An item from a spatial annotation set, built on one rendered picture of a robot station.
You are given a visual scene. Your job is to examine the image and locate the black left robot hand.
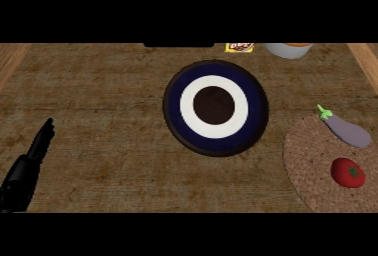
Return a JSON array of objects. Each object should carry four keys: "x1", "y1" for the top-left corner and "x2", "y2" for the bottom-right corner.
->
[{"x1": 0, "y1": 117, "x2": 56, "y2": 214}]

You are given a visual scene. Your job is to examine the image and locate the blue and white ringed plate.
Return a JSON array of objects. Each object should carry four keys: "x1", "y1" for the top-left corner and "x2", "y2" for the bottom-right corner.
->
[{"x1": 162, "y1": 59, "x2": 270, "y2": 158}]

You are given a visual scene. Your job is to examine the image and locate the round brown woven placemat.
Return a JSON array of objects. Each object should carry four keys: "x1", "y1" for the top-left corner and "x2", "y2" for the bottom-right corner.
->
[{"x1": 282, "y1": 114, "x2": 378, "y2": 214}]

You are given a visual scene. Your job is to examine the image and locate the red tomato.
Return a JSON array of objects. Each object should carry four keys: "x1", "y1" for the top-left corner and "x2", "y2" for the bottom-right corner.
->
[{"x1": 329, "y1": 157, "x2": 367, "y2": 189}]

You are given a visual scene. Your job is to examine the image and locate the yellow printed box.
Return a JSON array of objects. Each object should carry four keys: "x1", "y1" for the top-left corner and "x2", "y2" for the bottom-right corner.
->
[{"x1": 224, "y1": 43, "x2": 255, "y2": 54}]

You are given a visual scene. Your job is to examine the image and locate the grey cup with orange content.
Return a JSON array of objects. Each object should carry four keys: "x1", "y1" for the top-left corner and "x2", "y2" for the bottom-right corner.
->
[{"x1": 261, "y1": 43, "x2": 314, "y2": 60}]

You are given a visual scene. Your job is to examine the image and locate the purple eggplant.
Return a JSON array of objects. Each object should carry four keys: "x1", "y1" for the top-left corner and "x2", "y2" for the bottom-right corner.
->
[{"x1": 316, "y1": 103, "x2": 373, "y2": 149}]

